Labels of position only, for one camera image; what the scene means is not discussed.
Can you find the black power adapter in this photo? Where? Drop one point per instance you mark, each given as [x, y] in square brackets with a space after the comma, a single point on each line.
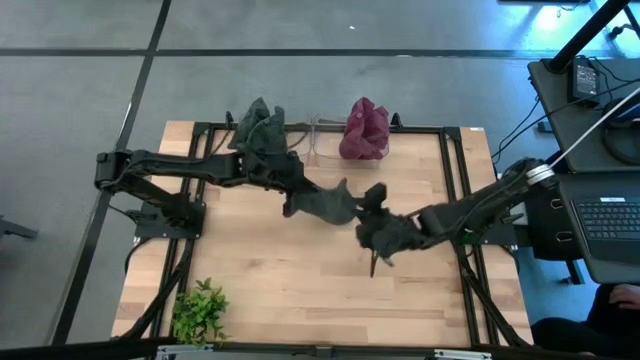
[584, 80]

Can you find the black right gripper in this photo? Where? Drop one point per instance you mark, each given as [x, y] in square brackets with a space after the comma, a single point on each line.
[390, 232]

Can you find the clear plastic bin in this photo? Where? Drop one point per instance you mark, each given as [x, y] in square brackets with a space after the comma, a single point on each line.
[302, 145]
[325, 147]

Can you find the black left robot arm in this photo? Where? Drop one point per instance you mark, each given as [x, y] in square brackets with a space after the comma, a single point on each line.
[165, 162]

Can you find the small black box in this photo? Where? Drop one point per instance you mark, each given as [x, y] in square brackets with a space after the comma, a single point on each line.
[545, 127]

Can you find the thin white rod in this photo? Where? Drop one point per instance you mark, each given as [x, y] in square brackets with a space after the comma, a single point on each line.
[595, 125]

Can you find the black laptop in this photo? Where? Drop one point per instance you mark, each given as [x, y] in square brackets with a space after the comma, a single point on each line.
[607, 220]

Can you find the person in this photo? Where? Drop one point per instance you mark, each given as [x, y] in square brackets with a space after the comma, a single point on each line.
[565, 330]

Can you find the black side table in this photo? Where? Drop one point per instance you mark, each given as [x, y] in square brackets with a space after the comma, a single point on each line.
[565, 130]

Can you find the silver frame bracket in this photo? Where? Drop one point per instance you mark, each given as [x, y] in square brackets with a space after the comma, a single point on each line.
[185, 350]
[462, 354]

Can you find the black aluminium table frame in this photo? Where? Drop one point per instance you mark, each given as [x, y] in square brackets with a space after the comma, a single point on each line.
[425, 129]

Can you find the person's hand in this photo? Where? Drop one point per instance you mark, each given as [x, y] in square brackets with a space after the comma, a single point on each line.
[625, 297]

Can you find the black stand pole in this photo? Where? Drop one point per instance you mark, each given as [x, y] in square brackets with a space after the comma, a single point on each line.
[585, 35]

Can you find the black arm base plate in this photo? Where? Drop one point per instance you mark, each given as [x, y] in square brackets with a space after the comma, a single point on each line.
[500, 239]
[150, 227]

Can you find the black equipment case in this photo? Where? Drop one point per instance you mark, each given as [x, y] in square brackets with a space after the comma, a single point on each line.
[550, 235]

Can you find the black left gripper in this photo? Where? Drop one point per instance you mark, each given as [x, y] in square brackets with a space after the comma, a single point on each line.
[270, 170]

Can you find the small green artificial plant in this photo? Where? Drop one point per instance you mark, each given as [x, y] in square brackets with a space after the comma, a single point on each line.
[200, 312]

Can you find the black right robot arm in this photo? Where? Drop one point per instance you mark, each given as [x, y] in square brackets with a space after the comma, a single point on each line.
[475, 207]

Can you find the grey stand foot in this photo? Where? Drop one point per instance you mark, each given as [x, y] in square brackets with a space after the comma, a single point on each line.
[17, 230]

